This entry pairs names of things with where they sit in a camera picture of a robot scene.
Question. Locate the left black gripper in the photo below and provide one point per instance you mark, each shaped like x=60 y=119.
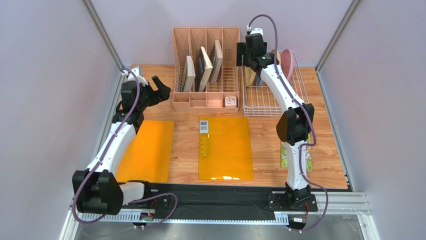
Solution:
x=162 y=94

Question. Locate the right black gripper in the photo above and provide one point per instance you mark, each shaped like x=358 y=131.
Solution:
x=241 y=53

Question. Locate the yellow bear plate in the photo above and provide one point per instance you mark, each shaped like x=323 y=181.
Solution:
x=249 y=76

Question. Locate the blue plate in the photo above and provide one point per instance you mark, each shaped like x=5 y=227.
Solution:
x=258 y=81

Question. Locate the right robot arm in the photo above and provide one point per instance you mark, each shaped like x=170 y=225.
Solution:
x=295 y=124

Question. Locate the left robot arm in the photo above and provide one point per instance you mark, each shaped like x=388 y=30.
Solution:
x=96 y=189

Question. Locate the left book blue cover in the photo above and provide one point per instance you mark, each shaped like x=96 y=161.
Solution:
x=189 y=75

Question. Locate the pink plate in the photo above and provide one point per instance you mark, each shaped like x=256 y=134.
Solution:
x=287 y=63

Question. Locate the right book grey cover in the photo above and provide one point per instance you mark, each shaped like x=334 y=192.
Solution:
x=217 y=61

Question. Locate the pink plastic file organizer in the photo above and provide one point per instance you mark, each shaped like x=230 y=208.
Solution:
x=187 y=41

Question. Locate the middle book black cover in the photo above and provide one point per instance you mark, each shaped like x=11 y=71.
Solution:
x=204 y=70

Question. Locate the white power adapter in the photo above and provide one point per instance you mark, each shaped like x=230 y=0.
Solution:
x=230 y=102

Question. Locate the left orange plastic sheet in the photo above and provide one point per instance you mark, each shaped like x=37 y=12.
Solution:
x=148 y=156

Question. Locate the orange plastic sheet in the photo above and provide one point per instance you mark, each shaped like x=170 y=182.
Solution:
x=148 y=156
x=225 y=151

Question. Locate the centre orange plastic sheet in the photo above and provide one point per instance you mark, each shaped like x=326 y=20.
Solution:
x=225 y=151

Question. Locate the green treehouse book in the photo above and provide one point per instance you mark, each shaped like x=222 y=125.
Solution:
x=285 y=154

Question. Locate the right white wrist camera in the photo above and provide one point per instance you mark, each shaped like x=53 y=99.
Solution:
x=253 y=30

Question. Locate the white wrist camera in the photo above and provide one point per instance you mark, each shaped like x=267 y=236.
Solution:
x=134 y=74
x=253 y=30

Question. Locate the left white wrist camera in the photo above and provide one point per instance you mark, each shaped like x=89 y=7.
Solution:
x=134 y=74

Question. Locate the white wire dish rack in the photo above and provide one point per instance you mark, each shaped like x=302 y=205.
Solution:
x=260 y=100

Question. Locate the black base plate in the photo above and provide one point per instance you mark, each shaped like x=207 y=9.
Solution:
x=221 y=202

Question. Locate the aluminium rail frame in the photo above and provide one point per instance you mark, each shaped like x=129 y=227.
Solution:
x=337 y=213

